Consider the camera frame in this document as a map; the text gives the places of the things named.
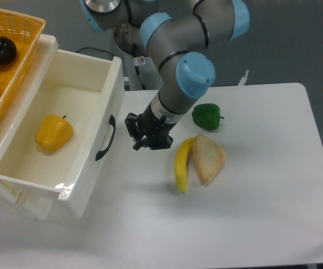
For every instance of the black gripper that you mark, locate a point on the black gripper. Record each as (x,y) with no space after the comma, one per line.
(155,130)

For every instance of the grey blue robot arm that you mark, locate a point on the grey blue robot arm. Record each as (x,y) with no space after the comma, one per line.
(176,49)

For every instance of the white drawer cabinet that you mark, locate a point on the white drawer cabinet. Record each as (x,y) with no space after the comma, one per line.
(16,197)

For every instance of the yellow banana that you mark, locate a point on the yellow banana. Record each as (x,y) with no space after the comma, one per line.
(180,164)

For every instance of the green bell pepper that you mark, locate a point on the green bell pepper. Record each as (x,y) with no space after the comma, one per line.
(207,116)

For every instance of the bread slice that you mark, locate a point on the bread slice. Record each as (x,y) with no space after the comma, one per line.
(209,158)

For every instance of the yellow bell pepper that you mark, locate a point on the yellow bell pepper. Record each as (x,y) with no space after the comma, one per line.
(53,132)

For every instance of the orange woven basket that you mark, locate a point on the orange woven basket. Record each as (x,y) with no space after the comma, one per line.
(18,36)

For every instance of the black round fruit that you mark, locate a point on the black round fruit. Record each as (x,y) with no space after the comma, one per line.
(8,51)

